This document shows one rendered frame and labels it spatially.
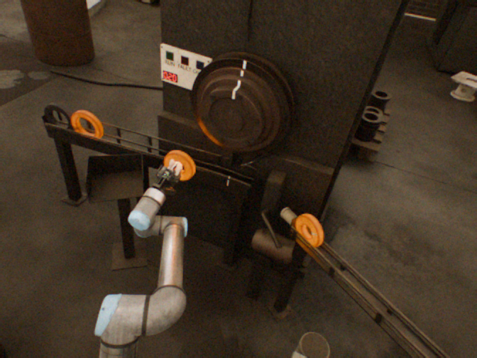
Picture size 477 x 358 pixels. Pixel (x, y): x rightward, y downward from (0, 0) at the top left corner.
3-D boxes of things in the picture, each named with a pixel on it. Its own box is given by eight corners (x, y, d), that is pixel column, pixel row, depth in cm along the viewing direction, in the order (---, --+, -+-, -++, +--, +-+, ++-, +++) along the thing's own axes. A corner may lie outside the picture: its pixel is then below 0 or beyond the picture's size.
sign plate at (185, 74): (163, 78, 193) (162, 42, 181) (209, 94, 187) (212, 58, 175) (160, 79, 191) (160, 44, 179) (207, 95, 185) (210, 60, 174)
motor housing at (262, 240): (247, 278, 234) (260, 221, 199) (280, 293, 229) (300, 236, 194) (238, 295, 225) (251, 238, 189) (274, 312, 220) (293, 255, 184)
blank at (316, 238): (304, 241, 184) (298, 243, 182) (297, 211, 181) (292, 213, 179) (326, 248, 170) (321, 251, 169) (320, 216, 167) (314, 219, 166)
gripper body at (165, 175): (176, 168, 168) (162, 190, 162) (179, 179, 176) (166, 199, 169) (161, 163, 170) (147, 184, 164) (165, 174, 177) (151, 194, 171)
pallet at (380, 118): (248, 121, 366) (255, 79, 337) (277, 87, 424) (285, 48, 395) (372, 164, 337) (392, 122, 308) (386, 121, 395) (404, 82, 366)
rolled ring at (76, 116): (96, 147, 225) (99, 143, 227) (103, 126, 212) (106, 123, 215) (68, 128, 224) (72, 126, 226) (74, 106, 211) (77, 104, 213)
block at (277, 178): (265, 199, 207) (273, 166, 192) (279, 204, 206) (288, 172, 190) (258, 212, 200) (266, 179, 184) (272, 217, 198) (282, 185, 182)
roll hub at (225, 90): (204, 131, 178) (208, 76, 159) (259, 150, 171) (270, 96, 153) (199, 137, 173) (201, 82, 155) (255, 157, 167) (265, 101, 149)
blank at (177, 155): (165, 147, 180) (161, 150, 177) (194, 153, 175) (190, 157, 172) (169, 172, 189) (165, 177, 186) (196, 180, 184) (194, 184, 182)
